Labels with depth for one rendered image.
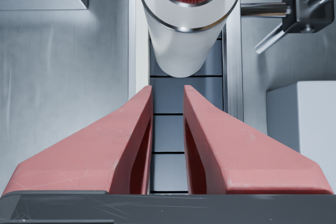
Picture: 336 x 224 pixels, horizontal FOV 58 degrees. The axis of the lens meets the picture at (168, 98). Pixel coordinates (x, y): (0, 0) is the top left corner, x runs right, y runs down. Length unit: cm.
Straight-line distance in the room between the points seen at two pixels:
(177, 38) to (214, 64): 15
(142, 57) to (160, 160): 10
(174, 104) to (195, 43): 14
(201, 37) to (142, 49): 12
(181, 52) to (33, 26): 25
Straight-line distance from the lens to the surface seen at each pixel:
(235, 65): 23
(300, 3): 25
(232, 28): 24
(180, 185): 31
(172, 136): 31
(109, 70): 37
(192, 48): 19
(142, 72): 28
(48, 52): 39
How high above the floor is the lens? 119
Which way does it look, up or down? 85 degrees down
